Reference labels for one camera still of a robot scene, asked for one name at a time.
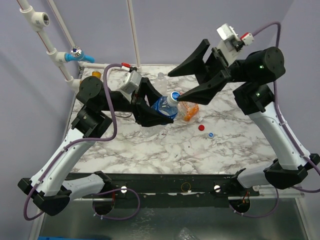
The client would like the orange faucet valve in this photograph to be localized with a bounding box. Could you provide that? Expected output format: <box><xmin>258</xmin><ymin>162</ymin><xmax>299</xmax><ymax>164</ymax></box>
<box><xmin>80</xmin><ymin>71</ymin><xmax>102</xmax><ymax>83</ymax></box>

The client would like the clear bottle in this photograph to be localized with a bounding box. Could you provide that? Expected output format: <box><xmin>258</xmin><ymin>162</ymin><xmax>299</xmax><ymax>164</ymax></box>
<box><xmin>154</xmin><ymin>72</ymin><xmax>167</xmax><ymax>96</ymax></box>

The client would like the blue label water bottle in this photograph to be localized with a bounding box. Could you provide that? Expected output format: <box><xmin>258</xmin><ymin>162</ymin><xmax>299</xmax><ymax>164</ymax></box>
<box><xmin>140</xmin><ymin>91</ymin><xmax>180</xmax><ymax>137</ymax></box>

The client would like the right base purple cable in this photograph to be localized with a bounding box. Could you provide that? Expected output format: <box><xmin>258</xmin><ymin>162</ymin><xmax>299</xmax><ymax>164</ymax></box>
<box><xmin>229</xmin><ymin>186</ymin><xmax>280</xmax><ymax>218</ymax></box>

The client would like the blue faucet valve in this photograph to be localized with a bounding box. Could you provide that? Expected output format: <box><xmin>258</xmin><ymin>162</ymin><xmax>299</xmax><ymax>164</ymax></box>
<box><xmin>64</xmin><ymin>46</ymin><xmax>95</xmax><ymax>64</ymax></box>

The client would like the white pvc pipe frame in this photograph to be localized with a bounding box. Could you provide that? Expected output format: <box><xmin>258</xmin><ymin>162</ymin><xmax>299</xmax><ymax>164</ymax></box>
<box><xmin>16</xmin><ymin>0</ymin><xmax>143</xmax><ymax>95</ymax></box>

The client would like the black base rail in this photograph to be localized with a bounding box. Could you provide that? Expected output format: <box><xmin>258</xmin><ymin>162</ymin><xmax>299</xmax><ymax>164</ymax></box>
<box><xmin>67</xmin><ymin>172</ymin><xmax>261</xmax><ymax>209</ymax></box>

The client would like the red bottle cap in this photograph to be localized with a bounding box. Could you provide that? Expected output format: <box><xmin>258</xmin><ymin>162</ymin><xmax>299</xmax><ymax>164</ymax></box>
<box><xmin>198</xmin><ymin>124</ymin><xmax>205</xmax><ymax>131</ymax></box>

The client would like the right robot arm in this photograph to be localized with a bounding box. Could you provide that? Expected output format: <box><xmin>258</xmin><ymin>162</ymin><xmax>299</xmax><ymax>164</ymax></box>
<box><xmin>168</xmin><ymin>39</ymin><xmax>320</xmax><ymax>196</ymax></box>

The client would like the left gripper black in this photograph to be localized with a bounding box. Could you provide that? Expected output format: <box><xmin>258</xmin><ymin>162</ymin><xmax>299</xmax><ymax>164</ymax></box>
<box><xmin>100</xmin><ymin>77</ymin><xmax>176</xmax><ymax>126</ymax></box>

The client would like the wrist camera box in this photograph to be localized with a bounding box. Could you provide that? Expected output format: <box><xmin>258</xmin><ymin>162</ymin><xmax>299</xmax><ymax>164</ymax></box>
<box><xmin>215</xmin><ymin>23</ymin><xmax>255</xmax><ymax>63</ymax></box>
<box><xmin>119</xmin><ymin>70</ymin><xmax>142</xmax><ymax>95</ymax></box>

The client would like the orange plastic jar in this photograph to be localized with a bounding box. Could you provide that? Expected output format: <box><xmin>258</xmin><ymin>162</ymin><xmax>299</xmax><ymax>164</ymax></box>
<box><xmin>177</xmin><ymin>101</ymin><xmax>199</xmax><ymax>122</ymax></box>

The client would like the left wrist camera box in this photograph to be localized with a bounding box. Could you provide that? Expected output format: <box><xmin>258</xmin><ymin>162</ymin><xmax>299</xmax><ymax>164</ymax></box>
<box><xmin>119</xmin><ymin>70</ymin><xmax>142</xmax><ymax>95</ymax></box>

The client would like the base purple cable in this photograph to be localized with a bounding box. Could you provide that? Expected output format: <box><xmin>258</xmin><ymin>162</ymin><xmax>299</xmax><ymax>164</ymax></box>
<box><xmin>229</xmin><ymin>186</ymin><xmax>280</xmax><ymax>218</ymax></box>
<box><xmin>91</xmin><ymin>187</ymin><xmax>141</xmax><ymax>221</ymax></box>

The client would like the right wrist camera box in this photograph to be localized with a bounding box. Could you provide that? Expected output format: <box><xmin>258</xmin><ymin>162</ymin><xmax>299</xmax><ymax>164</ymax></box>
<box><xmin>215</xmin><ymin>23</ymin><xmax>255</xmax><ymax>63</ymax></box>

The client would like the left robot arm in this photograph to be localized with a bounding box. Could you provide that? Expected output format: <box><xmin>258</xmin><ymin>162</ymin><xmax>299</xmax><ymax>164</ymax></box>
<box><xmin>17</xmin><ymin>73</ymin><xmax>174</xmax><ymax>221</ymax></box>

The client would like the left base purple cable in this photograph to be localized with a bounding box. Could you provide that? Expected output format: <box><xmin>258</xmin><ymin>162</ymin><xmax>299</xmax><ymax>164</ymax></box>
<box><xmin>91</xmin><ymin>187</ymin><xmax>141</xmax><ymax>221</ymax></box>

